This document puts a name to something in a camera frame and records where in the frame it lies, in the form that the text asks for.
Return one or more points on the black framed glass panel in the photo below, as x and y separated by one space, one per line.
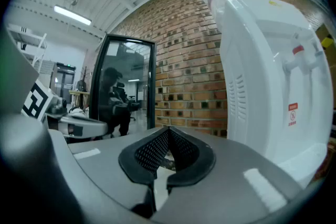
123 81

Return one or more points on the ceiling light tube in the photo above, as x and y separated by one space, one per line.
72 15

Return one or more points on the black double door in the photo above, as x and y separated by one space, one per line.
65 81

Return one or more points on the white shelf rack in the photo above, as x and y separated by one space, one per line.
31 44

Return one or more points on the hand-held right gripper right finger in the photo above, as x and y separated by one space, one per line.
223 178

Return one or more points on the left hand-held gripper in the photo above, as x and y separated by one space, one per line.
36 102

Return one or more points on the white water dispenser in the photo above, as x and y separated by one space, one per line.
262 86

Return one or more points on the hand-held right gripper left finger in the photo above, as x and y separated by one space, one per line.
105 165

